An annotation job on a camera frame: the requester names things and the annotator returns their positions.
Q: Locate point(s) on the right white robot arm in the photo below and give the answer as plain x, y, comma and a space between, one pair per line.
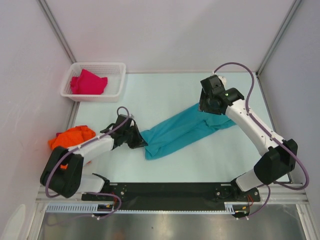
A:
276, 153

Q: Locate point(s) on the orange t shirt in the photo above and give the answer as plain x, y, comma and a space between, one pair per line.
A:
72, 137

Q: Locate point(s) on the magenta t shirt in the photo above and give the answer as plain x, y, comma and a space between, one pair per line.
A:
88, 84

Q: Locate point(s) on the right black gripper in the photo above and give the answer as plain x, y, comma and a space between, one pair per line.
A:
202, 104

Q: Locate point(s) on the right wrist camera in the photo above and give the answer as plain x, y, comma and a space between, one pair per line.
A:
223, 80

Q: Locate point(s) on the teal t shirt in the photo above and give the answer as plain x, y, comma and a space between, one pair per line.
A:
181, 130

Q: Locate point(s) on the white plastic basket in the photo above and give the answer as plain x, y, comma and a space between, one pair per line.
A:
114, 72

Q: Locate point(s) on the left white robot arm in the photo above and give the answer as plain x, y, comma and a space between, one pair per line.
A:
63, 174

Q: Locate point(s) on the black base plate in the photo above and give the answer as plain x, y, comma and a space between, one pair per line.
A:
179, 196

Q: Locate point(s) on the aluminium front rail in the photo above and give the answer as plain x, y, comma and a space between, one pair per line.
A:
278, 195

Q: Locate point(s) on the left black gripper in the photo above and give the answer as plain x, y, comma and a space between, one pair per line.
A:
139, 141

